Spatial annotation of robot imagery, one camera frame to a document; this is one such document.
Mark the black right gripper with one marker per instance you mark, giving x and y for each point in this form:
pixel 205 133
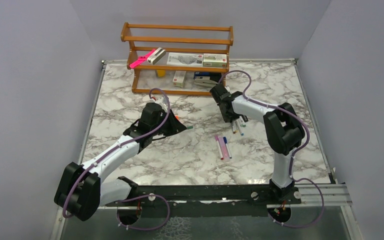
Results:
pixel 228 118

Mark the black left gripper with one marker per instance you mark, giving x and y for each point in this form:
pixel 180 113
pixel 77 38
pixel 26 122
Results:
pixel 175 126

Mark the teal cap white marker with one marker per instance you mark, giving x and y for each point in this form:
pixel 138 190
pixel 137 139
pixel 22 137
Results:
pixel 239 127

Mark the green cap white marker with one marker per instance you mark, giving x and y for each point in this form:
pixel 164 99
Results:
pixel 234 127

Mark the orange cap black highlighter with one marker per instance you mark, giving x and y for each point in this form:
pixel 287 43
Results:
pixel 245 118

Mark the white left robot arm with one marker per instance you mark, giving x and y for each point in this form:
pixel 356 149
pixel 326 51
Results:
pixel 82 190

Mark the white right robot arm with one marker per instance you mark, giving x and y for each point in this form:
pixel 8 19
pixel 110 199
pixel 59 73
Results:
pixel 284 132

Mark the pink highlighter pen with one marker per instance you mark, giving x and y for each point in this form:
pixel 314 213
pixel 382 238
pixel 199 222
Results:
pixel 223 147

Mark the black grey stapler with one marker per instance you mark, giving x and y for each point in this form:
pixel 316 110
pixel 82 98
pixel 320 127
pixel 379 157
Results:
pixel 206 79

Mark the pink cap white marker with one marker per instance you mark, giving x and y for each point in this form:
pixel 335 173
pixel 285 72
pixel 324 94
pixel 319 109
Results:
pixel 221 156

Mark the blue cap white marker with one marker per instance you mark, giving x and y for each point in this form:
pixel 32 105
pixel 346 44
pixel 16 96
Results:
pixel 227 147

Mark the green white staples box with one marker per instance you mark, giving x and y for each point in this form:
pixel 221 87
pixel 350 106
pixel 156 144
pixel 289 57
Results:
pixel 215 60

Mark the small white red box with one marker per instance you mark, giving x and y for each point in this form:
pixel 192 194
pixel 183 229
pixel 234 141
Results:
pixel 179 78

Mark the yellow small block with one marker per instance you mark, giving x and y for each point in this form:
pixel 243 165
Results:
pixel 160 73

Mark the wooden two-tier shelf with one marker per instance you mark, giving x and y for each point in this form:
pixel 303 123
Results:
pixel 142 38

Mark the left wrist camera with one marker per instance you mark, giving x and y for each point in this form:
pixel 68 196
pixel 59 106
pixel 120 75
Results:
pixel 163 105

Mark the black front mounting rail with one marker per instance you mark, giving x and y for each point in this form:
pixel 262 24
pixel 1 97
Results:
pixel 201 201

